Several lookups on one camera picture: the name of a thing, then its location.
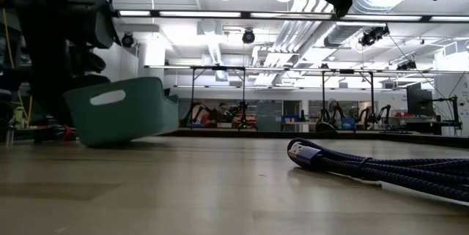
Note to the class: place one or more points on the silver metal cylinder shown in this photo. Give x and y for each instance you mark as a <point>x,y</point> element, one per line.
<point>9,136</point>

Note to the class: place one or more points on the blue storage bin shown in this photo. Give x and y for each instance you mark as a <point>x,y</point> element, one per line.
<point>348,123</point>

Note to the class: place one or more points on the black ceiling spot lamp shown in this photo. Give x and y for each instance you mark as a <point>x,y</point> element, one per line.
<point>248,36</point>
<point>127,40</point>
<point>372,36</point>

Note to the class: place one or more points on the black background station frame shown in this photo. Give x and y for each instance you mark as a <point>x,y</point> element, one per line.
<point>323,96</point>
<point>193,96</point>

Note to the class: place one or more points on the black computer monitor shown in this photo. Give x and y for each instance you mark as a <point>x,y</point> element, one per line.
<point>419,101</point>

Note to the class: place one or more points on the black monitor stand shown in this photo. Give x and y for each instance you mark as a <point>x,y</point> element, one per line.
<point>455,114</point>

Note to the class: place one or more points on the black background robot arm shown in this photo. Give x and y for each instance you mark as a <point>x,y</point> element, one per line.
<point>383,112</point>
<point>239,112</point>
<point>198,112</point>

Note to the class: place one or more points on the black overhead light beam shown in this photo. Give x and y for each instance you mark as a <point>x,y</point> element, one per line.
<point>245,14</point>

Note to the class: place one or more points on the red storage boxes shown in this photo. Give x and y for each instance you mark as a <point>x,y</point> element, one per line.
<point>251,119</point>

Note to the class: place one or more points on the black aluminium table frame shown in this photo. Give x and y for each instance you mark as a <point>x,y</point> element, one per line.
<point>256,132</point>

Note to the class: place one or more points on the silver ventilation duct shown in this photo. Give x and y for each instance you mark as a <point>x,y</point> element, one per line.
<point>344,31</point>

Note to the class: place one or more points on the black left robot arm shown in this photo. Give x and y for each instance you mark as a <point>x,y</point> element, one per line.
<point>40,44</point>

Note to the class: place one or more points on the teal plastic bin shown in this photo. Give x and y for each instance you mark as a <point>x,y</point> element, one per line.
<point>124,114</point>

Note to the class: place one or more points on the pale plastic bottle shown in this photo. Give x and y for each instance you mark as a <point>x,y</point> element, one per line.
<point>18,114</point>

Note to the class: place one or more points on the black dome object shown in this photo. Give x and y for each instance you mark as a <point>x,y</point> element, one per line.
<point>325,128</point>

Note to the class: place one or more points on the person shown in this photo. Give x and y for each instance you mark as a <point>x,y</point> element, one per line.
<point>222,112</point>

